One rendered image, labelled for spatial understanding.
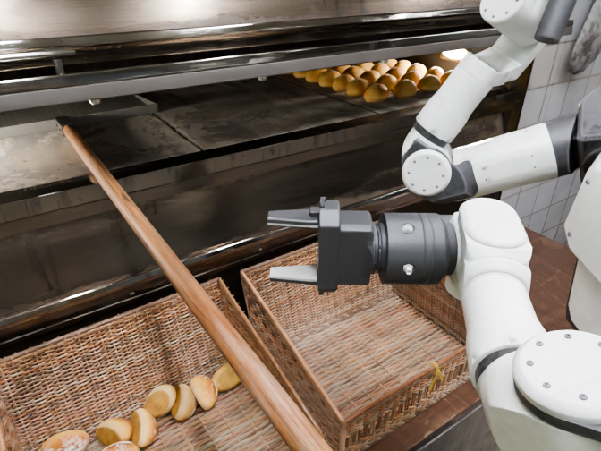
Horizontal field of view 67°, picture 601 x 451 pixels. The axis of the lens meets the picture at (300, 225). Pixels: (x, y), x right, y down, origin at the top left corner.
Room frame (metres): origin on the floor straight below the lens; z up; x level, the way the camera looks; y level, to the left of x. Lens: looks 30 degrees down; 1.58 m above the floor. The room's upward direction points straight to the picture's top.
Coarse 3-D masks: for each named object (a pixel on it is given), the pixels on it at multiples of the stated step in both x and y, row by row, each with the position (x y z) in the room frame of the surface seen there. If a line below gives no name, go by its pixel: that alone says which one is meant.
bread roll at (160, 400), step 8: (152, 392) 0.77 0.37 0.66; (160, 392) 0.76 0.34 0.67; (168, 392) 0.76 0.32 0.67; (152, 400) 0.76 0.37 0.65; (160, 400) 0.75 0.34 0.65; (168, 400) 0.75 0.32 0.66; (144, 408) 0.75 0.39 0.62; (152, 408) 0.75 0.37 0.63; (160, 408) 0.75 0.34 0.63; (168, 408) 0.75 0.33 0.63; (160, 416) 0.74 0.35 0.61
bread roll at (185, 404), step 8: (184, 384) 0.81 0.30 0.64; (176, 392) 0.79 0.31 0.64; (184, 392) 0.78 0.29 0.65; (176, 400) 0.77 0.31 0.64; (184, 400) 0.76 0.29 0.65; (192, 400) 0.77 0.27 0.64; (176, 408) 0.74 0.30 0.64; (184, 408) 0.74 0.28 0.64; (192, 408) 0.75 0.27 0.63; (176, 416) 0.73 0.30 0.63; (184, 416) 0.73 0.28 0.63
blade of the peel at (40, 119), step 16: (128, 96) 1.59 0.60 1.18; (16, 112) 1.39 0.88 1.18; (32, 112) 1.39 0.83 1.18; (48, 112) 1.39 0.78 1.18; (64, 112) 1.39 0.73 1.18; (80, 112) 1.39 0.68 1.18; (96, 112) 1.39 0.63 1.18; (112, 112) 1.33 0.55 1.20; (128, 112) 1.35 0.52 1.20; (144, 112) 1.38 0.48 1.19; (0, 128) 1.16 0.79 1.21; (16, 128) 1.18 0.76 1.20; (32, 128) 1.21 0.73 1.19; (48, 128) 1.23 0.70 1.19
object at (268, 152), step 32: (512, 96) 1.67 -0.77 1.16; (320, 128) 1.25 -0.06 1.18; (352, 128) 1.26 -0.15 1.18; (384, 128) 1.33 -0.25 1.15; (160, 160) 1.00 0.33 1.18; (192, 160) 1.00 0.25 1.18; (224, 160) 1.04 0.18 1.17; (256, 160) 1.09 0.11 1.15; (32, 192) 0.83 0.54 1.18; (64, 192) 0.84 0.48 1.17; (96, 192) 0.87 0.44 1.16; (128, 192) 0.91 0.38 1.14
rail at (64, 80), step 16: (448, 32) 1.24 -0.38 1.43; (464, 32) 1.27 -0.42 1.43; (480, 32) 1.30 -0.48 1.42; (496, 32) 1.34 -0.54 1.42; (304, 48) 1.00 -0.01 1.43; (320, 48) 1.02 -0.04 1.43; (336, 48) 1.04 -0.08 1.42; (352, 48) 1.06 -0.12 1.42; (368, 48) 1.09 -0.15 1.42; (384, 48) 1.12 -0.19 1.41; (160, 64) 0.83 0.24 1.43; (176, 64) 0.84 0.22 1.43; (192, 64) 0.86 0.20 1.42; (208, 64) 0.88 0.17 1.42; (224, 64) 0.89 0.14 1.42; (240, 64) 0.91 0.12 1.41; (16, 80) 0.71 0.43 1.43; (32, 80) 0.72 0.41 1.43; (48, 80) 0.73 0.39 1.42; (64, 80) 0.74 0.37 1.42; (80, 80) 0.75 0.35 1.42; (96, 80) 0.77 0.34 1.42; (112, 80) 0.78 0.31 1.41
